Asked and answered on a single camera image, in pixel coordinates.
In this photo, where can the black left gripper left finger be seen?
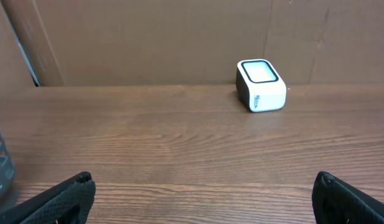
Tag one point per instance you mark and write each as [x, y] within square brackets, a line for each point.
[67, 202]

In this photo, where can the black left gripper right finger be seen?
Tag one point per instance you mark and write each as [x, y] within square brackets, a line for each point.
[335, 201]

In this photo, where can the white barcode scanner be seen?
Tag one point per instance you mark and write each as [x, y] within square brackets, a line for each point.
[259, 86]

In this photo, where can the grey plastic mesh basket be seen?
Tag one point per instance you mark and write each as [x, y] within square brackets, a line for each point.
[7, 168]

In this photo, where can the brown cardboard backdrop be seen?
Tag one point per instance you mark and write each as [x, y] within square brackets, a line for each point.
[168, 42]

